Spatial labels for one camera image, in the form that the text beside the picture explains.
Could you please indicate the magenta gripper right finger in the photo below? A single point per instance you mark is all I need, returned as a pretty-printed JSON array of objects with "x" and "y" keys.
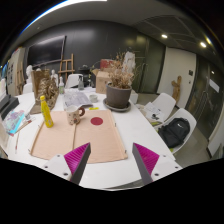
[{"x": 146, "y": 161}]

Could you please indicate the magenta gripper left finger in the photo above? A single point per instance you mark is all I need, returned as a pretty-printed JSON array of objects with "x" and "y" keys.
[{"x": 77, "y": 160}]

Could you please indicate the flattened cardboard sheet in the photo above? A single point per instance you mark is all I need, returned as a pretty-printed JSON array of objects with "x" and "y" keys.
[{"x": 61, "y": 138}]

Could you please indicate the black backpack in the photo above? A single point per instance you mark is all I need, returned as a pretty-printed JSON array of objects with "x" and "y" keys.
[{"x": 174, "y": 133}]

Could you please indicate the red round sticker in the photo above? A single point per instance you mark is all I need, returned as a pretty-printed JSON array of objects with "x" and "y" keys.
[{"x": 97, "y": 121}]

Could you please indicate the white chair with backpack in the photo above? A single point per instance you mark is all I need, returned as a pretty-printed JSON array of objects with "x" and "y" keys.
[{"x": 182, "y": 113}]

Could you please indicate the floral ceramic mug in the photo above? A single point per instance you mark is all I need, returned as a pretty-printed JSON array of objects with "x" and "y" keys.
[{"x": 74, "y": 114}]

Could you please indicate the yellow plastic bottle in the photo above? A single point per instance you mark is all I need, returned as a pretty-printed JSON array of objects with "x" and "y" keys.
[{"x": 46, "y": 112}]

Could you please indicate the white chair with papers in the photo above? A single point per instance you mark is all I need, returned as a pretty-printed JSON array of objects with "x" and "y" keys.
[{"x": 160, "y": 109}]

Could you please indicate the grey round saucer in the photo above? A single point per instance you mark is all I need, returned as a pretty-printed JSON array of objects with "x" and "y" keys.
[{"x": 116, "y": 109}]

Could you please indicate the open magazine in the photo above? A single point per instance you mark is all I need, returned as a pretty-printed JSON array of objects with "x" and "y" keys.
[{"x": 76, "y": 99}]

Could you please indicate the small white cup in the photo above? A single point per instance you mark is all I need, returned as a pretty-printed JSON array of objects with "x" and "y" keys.
[{"x": 93, "y": 98}]

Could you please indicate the colourful book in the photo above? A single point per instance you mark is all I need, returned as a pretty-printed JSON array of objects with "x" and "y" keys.
[{"x": 13, "y": 120}]

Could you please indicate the green label bottle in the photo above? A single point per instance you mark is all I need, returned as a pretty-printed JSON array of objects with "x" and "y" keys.
[{"x": 61, "y": 85}]

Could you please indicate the grey pot with dried plant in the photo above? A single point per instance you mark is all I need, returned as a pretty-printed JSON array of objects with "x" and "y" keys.
[{"x": 118, "y": 90}]

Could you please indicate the clear spray bottle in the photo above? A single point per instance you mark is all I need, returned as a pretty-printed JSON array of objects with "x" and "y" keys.
[{"x": 80, "y": 83}]

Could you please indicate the white chair behind table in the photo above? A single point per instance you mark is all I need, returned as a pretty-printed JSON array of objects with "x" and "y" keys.
[{"x": 72, "y": 81}]

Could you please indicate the wooden figure sculpture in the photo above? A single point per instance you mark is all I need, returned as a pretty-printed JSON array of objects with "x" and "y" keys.
[{"x": 176, "y": 88}]

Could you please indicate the brown dried bouquet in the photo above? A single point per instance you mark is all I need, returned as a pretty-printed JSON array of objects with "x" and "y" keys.
[{"x": 47, "y": 88}]

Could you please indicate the brown cardboard box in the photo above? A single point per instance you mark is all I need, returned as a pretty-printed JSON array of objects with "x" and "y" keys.
[{"x": 102, "y": 78}]

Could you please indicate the wooden easel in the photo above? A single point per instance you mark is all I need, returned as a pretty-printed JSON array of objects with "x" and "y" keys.
[{"x": 66, "y": 67}]

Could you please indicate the dark wall screen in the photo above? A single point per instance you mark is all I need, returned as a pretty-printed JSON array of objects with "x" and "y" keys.
[{"x": 47, "y": 51}]

